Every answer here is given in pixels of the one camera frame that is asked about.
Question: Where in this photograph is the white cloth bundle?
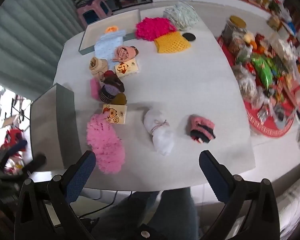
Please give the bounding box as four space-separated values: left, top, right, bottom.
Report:
143 109 175 156

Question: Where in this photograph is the pale green bath pouf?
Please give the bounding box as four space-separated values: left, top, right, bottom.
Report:
163 1 200 31

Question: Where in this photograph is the beige knit hat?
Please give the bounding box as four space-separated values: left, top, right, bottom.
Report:
89 57 108 80

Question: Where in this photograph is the pink plastic stool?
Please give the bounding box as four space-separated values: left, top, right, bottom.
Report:
76 0 113 28

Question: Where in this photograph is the deep grey storage box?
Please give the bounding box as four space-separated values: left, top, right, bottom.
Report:
30 83 81 171

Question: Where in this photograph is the black cable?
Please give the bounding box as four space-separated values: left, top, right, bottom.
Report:
75 190 135 220

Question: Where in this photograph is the pile of snack packets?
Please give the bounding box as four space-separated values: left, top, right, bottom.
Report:
221 27 300 123

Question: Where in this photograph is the black round disc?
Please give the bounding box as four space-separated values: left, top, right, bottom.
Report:
182 32 197 42

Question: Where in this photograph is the clear jar yellow lid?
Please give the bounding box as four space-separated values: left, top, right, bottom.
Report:
221 16 248 53

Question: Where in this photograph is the shallow grey box lid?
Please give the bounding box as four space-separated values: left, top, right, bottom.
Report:
79 8 141 56

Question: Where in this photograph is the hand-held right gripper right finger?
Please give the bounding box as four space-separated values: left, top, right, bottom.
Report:
199 150 280 240

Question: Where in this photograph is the light pink fluffy cloth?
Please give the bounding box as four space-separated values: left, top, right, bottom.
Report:
86 114 126 175

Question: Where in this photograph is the pink black striped fluffy cloth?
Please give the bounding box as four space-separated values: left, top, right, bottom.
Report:
189 114 217 144

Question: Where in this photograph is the yellow foam mesh sleeve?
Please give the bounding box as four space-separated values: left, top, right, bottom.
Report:
154 32 192 54

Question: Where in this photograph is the peach knit hat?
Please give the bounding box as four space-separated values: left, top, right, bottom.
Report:
112 45 140 62

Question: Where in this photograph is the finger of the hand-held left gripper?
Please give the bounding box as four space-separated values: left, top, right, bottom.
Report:
21 154 47 173
0 140 28 162

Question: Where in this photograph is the grey green curtain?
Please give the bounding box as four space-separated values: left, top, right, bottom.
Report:
0 0 83 102

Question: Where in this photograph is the dark multicolour knit hat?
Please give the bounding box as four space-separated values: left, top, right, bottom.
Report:
99 74 125 103

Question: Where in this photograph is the light blue patterned cloth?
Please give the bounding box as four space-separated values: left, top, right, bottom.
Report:
94 29 127 67

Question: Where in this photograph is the pink sponge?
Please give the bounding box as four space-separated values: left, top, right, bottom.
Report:
90 78 102 98

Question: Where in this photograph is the printed cartoon tissue packet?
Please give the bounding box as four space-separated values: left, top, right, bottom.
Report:
114 58 140 78
102 104 128 125

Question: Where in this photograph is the brown round puff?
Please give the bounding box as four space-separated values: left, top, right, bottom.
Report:
111 92 127 105

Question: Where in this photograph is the red plastic toy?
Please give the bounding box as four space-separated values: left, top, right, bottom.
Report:
4 129 28 153

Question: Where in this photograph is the red round tray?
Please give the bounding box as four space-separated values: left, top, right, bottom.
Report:
216 35 300 138

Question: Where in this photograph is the magenta fluffy cloth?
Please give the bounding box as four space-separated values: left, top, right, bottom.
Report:
135 17 177 41

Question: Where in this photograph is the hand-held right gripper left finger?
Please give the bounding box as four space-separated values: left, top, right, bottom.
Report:
14 151 98 240

